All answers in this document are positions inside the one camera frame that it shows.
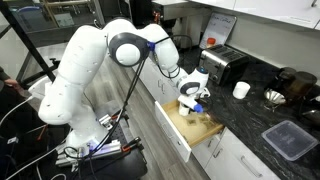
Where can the white mug on counter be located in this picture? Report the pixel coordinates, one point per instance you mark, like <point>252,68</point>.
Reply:
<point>241,89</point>

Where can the white wooden drawer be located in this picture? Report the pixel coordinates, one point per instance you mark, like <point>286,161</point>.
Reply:
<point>185,132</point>

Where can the left white drawer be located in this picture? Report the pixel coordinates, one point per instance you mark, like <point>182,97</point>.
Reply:
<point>158,86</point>

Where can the white mug from drawer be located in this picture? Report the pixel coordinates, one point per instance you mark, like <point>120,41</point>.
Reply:
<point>183,110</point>

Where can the orange lid creamer jar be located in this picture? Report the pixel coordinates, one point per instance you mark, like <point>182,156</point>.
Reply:
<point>210,42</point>

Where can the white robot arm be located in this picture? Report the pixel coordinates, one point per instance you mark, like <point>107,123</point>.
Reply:
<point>127,46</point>

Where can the white upper cabinets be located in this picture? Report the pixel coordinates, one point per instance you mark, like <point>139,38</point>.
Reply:
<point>305,13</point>

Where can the black coffee maker machine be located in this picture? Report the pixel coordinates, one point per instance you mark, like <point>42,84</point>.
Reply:
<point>181,17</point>

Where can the white lower cabinet door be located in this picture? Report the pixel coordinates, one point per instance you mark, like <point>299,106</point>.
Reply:
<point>232,160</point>

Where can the person in grey sleeve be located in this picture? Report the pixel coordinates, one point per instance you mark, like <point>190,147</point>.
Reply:
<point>9,86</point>

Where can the black steel toaster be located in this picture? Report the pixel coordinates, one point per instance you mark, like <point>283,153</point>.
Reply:
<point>224,64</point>

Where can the small whiteboard sign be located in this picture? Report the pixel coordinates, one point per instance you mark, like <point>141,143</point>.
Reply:
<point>218,27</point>

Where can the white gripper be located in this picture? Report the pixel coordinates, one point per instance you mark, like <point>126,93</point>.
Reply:
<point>190,103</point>

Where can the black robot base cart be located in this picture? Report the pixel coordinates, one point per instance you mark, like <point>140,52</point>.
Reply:
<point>119,159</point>

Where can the clear plastic container lid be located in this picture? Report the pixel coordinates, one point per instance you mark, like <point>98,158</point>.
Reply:
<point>289,140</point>

